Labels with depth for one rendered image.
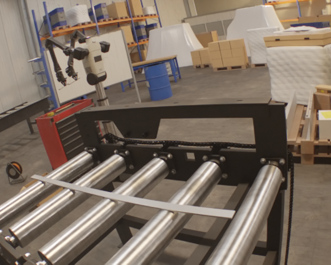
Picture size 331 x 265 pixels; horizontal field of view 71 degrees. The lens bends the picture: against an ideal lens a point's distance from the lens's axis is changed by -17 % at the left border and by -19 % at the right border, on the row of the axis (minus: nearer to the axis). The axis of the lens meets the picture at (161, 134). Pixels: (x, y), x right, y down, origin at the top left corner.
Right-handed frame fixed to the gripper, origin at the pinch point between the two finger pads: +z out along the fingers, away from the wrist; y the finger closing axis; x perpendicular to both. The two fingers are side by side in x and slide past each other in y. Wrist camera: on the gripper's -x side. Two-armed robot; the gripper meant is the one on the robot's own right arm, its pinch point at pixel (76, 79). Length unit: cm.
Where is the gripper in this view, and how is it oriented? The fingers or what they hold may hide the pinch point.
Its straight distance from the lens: 365.7
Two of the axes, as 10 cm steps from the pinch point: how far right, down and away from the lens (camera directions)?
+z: 3.9, 9.0, 2.1
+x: 7.8, -2.0, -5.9
